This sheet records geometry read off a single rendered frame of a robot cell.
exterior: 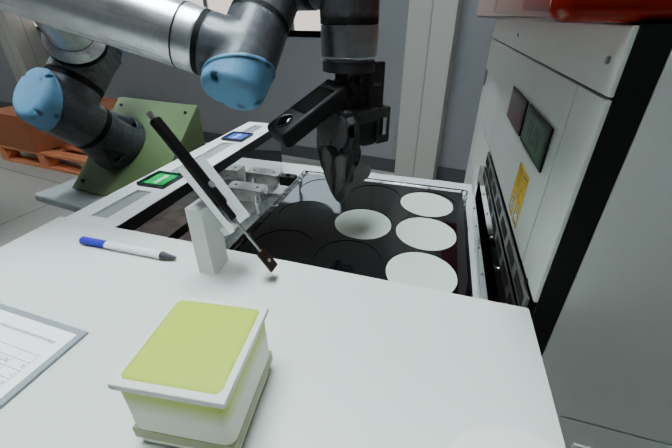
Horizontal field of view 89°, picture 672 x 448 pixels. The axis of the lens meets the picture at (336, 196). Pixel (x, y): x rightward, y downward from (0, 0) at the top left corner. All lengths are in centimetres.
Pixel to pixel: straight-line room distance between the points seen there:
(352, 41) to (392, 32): 240
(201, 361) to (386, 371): 15
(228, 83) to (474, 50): 246
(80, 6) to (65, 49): 45
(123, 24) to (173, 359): 34
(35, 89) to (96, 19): 49
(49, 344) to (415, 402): 32
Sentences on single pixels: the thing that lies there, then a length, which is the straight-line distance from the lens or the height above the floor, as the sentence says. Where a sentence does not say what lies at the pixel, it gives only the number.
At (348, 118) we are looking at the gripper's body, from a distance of 47.
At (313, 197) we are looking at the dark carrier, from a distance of 70.
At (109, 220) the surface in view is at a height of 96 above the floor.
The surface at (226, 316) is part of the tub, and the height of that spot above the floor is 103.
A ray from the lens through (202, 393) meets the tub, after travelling 24.
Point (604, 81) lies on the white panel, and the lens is 33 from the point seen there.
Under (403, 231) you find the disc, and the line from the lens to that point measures 60.
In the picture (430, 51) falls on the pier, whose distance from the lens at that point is 253.
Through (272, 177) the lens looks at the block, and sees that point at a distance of 78.
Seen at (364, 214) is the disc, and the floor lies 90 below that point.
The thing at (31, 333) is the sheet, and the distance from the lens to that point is 44.
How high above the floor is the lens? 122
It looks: 28 degrees down
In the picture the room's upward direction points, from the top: straight up
